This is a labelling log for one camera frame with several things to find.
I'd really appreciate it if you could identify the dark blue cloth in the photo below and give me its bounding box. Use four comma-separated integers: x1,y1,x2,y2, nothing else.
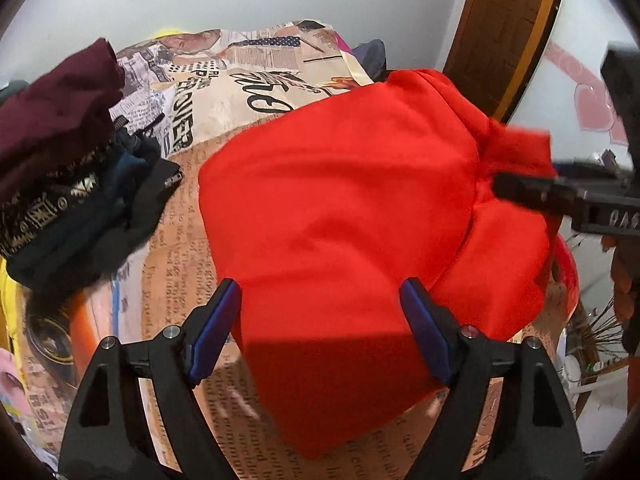
350,38,389,84

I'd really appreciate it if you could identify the maroon sweater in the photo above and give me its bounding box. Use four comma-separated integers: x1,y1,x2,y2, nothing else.
0,37,126,201

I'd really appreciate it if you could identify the person's right hand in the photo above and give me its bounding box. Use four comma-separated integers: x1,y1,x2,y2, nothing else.
600,234,640,356

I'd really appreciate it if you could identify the yellow cloth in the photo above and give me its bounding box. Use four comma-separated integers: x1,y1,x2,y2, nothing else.
0,27,188,356

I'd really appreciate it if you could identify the white panel with pink print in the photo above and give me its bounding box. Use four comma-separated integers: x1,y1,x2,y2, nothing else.
505,0,640,451

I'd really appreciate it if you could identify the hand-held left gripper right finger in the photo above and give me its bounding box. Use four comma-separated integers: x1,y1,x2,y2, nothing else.
399,277,586,480

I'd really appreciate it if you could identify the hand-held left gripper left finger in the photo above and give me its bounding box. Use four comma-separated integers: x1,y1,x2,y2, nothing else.
57,278,242,480

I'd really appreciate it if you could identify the dry twig bundle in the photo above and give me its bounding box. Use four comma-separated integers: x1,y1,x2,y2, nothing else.
570,295,633,418

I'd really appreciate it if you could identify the dark navy garment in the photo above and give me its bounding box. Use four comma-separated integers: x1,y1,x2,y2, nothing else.
7,127,185,291

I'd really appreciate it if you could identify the red zip jacket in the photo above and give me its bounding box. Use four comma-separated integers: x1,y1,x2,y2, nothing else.
197,69,571,461

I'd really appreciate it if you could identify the pink plastic toy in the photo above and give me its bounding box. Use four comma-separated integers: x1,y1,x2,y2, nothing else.
0,349,33,416

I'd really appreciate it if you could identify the wooden door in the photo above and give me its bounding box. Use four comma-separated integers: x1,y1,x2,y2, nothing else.
442,0,570,123

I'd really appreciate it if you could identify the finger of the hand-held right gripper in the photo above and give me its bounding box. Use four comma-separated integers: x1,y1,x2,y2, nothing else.
550,158,632,182
492,171,581,221

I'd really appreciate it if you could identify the newspaper print blanket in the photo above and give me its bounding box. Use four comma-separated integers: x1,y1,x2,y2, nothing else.
20,20,576,480

